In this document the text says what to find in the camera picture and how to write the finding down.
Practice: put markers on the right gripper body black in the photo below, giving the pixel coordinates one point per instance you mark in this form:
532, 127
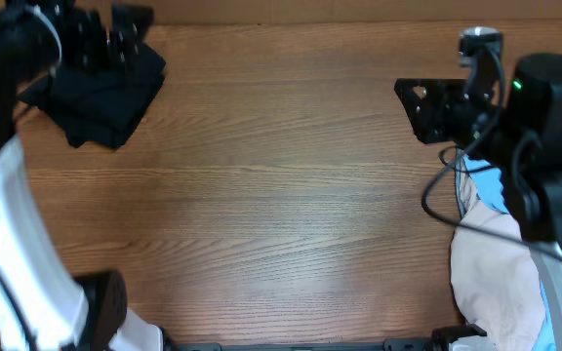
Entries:
450, 112

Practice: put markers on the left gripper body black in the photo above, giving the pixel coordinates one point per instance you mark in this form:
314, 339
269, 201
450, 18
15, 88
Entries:
110, 44

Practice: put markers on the black t-shirt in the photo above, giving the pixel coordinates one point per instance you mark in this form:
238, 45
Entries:
111, 100

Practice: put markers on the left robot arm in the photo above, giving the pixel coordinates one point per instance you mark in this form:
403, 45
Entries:
42, 306

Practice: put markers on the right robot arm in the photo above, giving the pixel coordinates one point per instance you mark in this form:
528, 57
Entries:
521, 136

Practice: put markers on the folded black garment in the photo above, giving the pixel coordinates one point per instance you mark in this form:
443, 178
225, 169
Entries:
95, 134

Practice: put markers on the light blue garment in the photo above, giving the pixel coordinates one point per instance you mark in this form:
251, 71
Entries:
490, 193

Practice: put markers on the white pink garment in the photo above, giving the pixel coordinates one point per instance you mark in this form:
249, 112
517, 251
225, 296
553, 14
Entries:
496, 286

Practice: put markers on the cardboard back wall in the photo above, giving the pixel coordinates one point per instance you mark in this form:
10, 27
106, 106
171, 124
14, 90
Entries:
172, 12

